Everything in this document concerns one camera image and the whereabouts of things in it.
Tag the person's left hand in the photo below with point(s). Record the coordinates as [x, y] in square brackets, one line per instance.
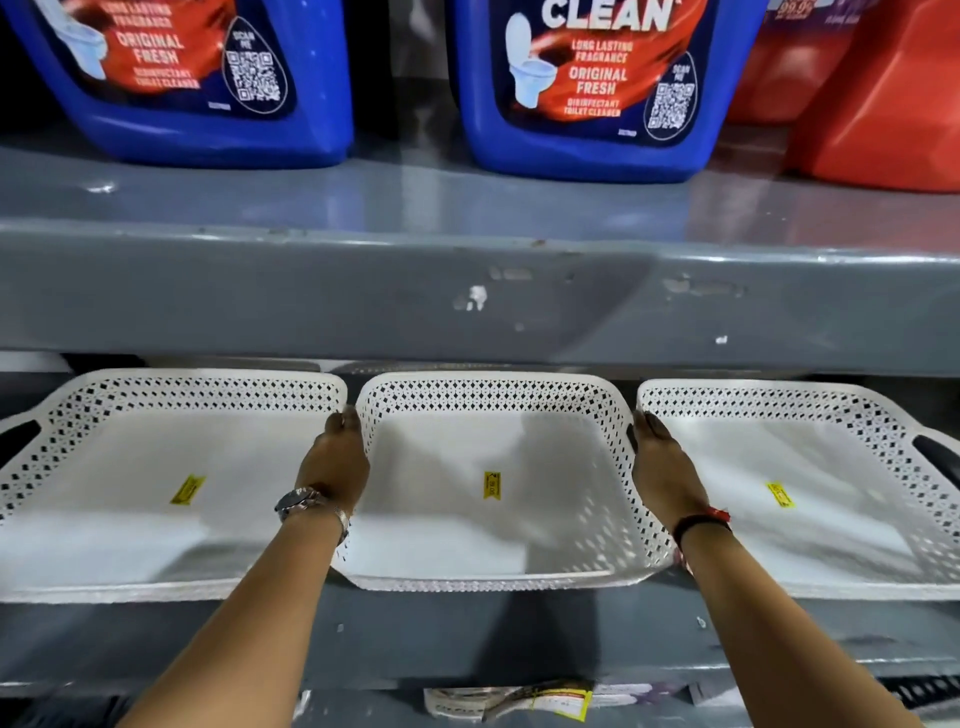
[334, 461]

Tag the person's right hand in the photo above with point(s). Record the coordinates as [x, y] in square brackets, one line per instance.
[666, 472]

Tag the person's left fingers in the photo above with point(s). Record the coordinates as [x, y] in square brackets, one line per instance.
[345, 420]

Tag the person's right fingers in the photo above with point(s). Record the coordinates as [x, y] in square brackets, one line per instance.
[651, 429]

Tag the white perforated plastic basket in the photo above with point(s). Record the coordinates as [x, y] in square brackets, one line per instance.
[150, 540]
[825, 540]
[465, 525]

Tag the person's right forearm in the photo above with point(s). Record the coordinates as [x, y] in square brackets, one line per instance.
[772, 630]

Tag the person's left forearm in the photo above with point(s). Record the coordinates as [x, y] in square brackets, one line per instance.
[247, 622]

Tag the silver wrist watch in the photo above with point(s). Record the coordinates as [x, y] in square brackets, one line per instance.
[300, 501]

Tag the black and red wristband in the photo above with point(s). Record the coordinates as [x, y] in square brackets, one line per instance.
[701, 523]

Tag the grey metal shelf board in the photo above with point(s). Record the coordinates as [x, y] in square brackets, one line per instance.
[375, 292]
[487, 637]

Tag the yellow sticker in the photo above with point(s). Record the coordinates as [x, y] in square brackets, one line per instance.
[781, 495]
[187, 490]
[492, 484]

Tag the purple packet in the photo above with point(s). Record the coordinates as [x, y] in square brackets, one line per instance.
[652, 694]

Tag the blue toilet cleaner jug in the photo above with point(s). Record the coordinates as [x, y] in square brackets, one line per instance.
[600, 97]
[195, 82]

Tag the red cleaner jug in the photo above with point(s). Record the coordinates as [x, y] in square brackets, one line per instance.
[885, 112]
[765, 75]

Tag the black plastic basket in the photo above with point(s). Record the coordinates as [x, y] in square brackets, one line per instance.
[922, 691]

